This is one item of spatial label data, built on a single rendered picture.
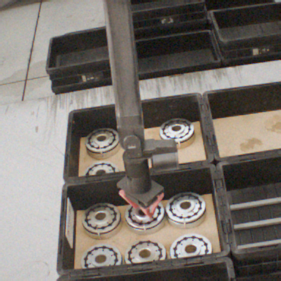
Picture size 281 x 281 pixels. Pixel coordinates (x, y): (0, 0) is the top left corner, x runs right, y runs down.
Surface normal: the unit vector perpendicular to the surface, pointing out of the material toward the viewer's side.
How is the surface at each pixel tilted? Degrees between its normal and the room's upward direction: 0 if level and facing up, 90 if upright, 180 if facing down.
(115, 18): 77
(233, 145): 0
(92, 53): 0
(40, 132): 0
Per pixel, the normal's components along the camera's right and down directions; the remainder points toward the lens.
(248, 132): -0.14, -0.76
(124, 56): 0.09, 0.44
